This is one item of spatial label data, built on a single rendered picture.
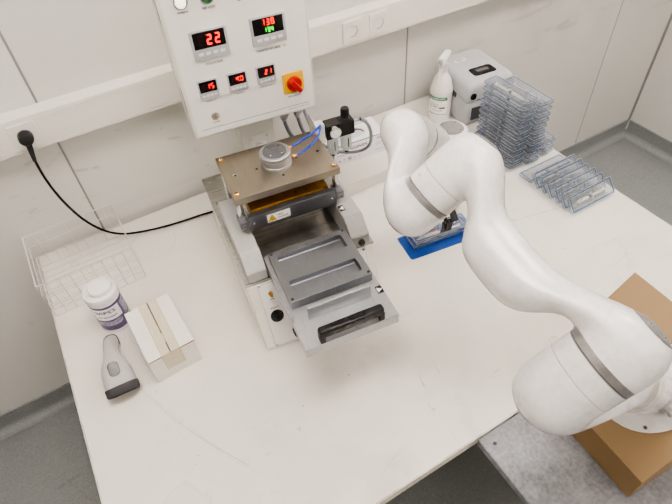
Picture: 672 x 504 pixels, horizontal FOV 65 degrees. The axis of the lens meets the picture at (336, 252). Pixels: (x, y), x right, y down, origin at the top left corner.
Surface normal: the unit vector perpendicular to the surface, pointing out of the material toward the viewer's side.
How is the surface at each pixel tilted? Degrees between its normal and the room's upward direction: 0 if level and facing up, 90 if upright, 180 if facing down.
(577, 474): 0
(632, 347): 35
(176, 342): 2
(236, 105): 90
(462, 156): 44
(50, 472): 0
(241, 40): 90
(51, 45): 90
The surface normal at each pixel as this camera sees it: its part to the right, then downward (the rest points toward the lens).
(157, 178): 0.50, 0.61
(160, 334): -0.05, -0.69
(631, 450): -0.64, -0.24
